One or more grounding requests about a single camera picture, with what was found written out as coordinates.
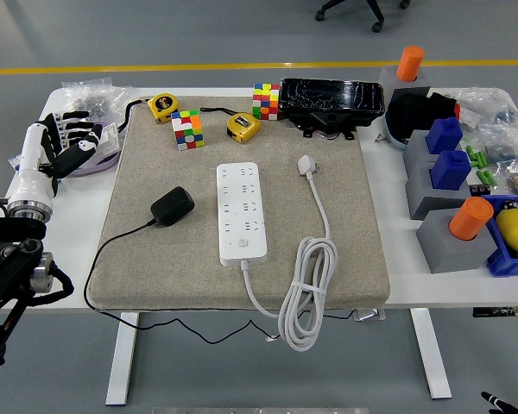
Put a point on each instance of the green small cylinder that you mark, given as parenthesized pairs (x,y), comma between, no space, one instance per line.
(493,179)
(470,153)
(482,175)
(481,159)

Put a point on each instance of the white table leg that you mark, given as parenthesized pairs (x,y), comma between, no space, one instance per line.
(431,353)
(123,358)

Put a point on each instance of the clear bag blue parts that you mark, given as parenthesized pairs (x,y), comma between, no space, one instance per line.
(503,148)

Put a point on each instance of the yellow tape measure black disc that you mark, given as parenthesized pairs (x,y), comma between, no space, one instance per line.
(163,105)

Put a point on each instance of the orange cylinder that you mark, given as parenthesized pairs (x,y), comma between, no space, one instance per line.
(470,217)
(410,62)

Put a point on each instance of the black strip under table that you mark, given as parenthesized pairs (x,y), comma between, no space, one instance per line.
(500,311)

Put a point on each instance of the metal bracket under table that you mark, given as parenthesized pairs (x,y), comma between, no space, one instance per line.
(369,315)

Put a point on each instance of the white blue bowl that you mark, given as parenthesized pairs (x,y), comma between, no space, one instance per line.
(395,136)

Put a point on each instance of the white wall socket panel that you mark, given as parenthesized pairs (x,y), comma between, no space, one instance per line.
(110,138)

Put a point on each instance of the yellow tape measure black clip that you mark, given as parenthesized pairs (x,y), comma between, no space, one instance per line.
(243,127)

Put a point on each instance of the small metal clip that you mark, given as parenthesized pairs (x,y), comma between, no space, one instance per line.
(380,138)

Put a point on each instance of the black cracked-screen device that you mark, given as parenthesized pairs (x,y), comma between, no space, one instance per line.
(328,97)

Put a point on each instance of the white-framed puzzle cube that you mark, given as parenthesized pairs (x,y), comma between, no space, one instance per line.
(187,129)

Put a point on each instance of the grey-brown mat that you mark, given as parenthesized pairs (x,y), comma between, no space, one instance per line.
(280,142)

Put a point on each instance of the black office chair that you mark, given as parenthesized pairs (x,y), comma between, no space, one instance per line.
(367,6)

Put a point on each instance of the large clear plastic bag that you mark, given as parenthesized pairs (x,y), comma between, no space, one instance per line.
(483,105)

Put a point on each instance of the stickerless puzzle cube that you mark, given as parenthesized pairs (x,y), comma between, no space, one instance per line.
(265,101)

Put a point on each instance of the black plug adapter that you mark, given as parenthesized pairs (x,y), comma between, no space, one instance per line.
(172,207)

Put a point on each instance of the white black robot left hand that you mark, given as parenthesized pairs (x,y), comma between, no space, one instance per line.
(32,164)

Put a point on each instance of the blue plastic bin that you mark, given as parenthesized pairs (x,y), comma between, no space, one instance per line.
(507,263)

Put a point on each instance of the small black circuit board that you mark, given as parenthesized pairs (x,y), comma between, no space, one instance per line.
(480,190)

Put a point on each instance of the grey holder block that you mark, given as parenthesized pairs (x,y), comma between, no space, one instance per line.
(453,254)
(388,77)
(416,148)
(416,183)

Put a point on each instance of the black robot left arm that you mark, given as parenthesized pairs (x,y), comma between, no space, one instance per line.
(8,259)

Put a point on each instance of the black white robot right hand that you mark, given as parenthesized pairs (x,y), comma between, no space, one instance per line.
(500,405)

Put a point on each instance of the blue block with knob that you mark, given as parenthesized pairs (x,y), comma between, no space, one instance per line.
(451,170)
(444,136)

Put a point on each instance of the white power strip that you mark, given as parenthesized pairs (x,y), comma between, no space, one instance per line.
(241,215)

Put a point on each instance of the black cloth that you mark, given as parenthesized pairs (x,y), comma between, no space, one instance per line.
(410,112)

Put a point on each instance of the clear bag of screws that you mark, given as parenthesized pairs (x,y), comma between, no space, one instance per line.
(90,101)

